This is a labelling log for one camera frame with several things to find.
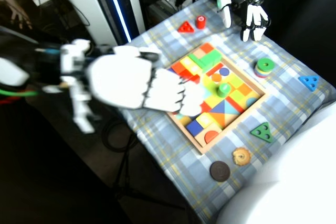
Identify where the red triangle block with holes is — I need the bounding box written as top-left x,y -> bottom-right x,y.
177,21 -> 195,34

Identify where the blue triangle block with holes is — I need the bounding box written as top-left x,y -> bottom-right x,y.
298,75 -> 320,92

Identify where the green triangle block with holes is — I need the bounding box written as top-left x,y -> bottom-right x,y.
250,122 -> 274,143

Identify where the red cylinder with letter Q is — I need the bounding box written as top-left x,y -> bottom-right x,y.
195,15 -> 207,30

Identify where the dark red wooden cube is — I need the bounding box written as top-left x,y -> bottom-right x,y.
181,70 -> 195,83

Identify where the green wooden cube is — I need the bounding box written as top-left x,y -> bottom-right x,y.
208,50 -> 223,63
201,56 -> 215,69

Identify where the white column with blue stripe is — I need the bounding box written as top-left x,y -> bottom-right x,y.
51,0 -> 146,48

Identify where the green wooden bar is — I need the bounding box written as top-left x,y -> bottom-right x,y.
188,53 -> 207,70

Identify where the grey box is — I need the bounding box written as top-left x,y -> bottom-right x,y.
146,0 -> 182,27

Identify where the blue wooden cube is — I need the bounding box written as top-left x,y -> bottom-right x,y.
185,120 -> 204,137

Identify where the black tripod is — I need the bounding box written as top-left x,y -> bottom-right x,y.
111,129 -> 190,224

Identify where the blue plaid table cloth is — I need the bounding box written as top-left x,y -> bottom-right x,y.
119,0 -> 332,223

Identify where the green peg knob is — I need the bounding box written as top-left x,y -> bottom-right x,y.
216,82 -> 232,98

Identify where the wooden puzzle tray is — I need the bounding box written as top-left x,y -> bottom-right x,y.
165,41 -> 266,156

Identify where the dark brown round cookie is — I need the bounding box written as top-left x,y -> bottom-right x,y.
209,161 -> 231,183

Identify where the tan flower-shaped cookie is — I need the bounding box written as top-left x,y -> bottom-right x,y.
232,147 -> 252,166

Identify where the black coiled cable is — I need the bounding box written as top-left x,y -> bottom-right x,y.
101,118 -> 139,154

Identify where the yellow wooden ring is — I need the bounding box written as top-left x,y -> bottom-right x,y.
254,64 -> 272,74

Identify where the green wooden ring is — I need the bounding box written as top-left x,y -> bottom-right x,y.
256,57 -> 275,72

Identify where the blue wooden ring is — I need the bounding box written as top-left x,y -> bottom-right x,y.
253,66 -> 272,77

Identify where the red wooden ring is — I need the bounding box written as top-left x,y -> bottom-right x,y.
253,68 -> 271,79

